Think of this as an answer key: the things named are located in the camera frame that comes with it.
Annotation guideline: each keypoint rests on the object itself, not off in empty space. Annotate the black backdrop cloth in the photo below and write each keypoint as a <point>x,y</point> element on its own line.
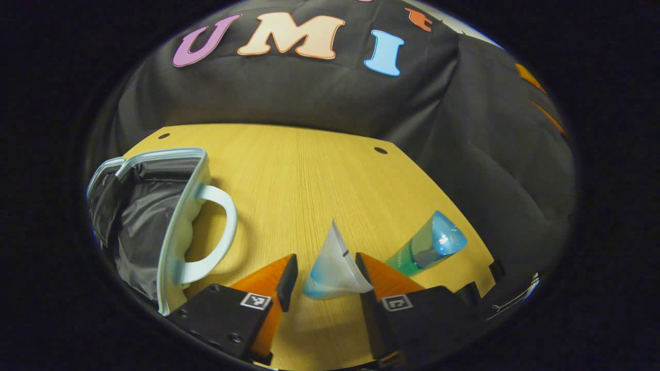
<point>309,93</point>

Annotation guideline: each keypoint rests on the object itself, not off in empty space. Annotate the blue and green bottle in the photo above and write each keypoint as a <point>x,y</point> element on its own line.
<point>428,245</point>

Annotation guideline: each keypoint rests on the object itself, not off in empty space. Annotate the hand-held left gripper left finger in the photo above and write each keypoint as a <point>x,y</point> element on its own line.
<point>287,281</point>

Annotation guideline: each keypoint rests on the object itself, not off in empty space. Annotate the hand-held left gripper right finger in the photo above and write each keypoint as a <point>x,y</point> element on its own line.
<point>368,322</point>

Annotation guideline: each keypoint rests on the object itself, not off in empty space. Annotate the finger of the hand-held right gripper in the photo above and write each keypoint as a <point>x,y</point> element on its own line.
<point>530,77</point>
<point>550,118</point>

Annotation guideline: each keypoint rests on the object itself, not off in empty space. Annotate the light blue suitcase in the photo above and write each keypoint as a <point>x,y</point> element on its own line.
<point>144,216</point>

